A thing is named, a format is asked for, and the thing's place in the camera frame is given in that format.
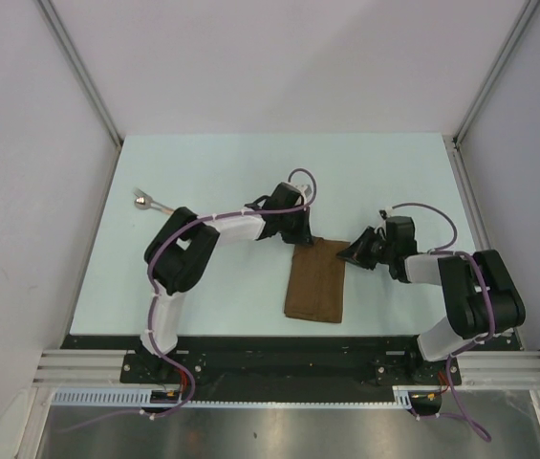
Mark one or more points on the aluminium frame rail front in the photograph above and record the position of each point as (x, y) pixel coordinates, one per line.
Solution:
(491, 370)

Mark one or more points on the aluminium frame post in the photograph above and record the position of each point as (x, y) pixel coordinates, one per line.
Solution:
(507, 50)
(75, 62)

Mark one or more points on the aluminium frame post left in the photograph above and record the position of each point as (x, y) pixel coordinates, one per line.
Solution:
(75, 62)

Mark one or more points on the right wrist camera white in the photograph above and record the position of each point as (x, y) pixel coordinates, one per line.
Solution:
(385, 212)

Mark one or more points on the brown cloth napkin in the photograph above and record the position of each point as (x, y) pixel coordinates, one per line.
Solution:
(316, 283)

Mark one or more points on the aluminium frame post right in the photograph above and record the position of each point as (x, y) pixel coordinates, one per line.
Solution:
(507, 50)

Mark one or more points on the silver metal fork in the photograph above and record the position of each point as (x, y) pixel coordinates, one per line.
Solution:
(138, 192)

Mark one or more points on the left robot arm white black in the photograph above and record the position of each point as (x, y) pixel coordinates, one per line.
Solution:
(178, 255)

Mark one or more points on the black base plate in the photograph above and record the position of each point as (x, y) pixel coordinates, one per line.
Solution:
(379, 361)

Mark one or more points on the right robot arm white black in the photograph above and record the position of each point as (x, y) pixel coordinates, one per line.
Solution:
(453, 300)

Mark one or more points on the white slotted cable duct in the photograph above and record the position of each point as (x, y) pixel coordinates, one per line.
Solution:
(395, 397)

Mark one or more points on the silver metal spoon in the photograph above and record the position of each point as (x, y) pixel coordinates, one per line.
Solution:
(143, 203)

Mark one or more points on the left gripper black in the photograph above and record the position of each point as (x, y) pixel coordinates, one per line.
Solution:
(303, 236)

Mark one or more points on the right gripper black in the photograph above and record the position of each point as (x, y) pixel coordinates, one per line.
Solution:
(356, 251)

